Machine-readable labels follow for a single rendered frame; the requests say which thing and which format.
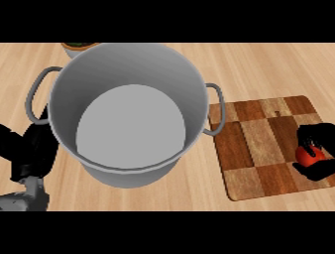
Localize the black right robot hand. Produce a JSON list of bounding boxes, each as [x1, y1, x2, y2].
[[291, 122, 335, 183]]

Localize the brown plant pot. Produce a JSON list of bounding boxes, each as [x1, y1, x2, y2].
[[61, 43, 101, 60]]

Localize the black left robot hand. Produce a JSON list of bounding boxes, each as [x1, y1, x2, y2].
[[0, 104, 61, 184]]

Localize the grey metal pot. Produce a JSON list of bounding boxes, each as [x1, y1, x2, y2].
[[25, 43, 228, 190]]

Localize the checkered wooden cutting board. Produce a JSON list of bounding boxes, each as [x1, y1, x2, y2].
[[207, 94, 335, 202]]

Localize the red tomato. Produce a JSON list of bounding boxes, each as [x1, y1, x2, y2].
[[294, 144, 328, 168]]

